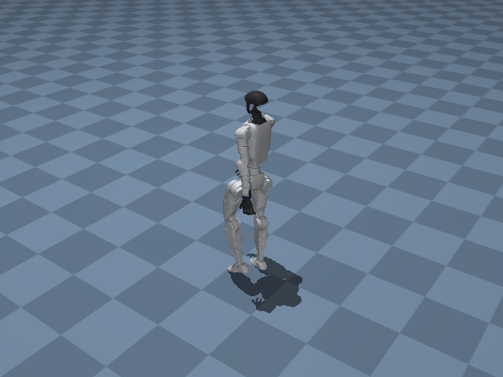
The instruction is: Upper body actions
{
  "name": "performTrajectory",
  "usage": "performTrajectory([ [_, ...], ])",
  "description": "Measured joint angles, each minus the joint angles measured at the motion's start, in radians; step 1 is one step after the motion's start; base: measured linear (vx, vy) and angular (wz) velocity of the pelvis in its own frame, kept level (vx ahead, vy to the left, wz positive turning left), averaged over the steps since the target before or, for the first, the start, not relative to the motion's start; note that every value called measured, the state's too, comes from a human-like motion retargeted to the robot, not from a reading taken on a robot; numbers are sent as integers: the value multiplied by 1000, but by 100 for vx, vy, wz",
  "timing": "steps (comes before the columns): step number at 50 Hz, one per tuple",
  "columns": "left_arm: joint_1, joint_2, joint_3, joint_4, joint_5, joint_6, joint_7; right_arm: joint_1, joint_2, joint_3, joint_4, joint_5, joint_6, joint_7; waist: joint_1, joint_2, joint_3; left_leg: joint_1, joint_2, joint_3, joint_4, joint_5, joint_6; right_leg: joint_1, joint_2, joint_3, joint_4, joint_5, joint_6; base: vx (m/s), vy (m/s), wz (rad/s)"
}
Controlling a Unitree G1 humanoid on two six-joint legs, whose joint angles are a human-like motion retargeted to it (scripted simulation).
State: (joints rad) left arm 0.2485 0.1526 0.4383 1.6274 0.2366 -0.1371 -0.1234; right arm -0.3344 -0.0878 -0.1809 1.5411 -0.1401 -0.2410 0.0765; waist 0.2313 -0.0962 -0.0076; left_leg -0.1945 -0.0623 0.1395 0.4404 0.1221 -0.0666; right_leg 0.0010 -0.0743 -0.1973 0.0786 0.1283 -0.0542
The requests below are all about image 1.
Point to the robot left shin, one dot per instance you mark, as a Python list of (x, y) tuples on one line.
[(235, 242)]

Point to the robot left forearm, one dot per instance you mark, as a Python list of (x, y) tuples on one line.
[(245, 177)]

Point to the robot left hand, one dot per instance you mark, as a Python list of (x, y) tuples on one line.
[(247, 204)]

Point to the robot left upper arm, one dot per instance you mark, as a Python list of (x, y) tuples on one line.
[(242, 135)]

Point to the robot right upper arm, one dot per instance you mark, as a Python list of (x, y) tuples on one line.
[(271, 119)]

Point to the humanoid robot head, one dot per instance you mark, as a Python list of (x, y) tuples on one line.
[(256, 98)]

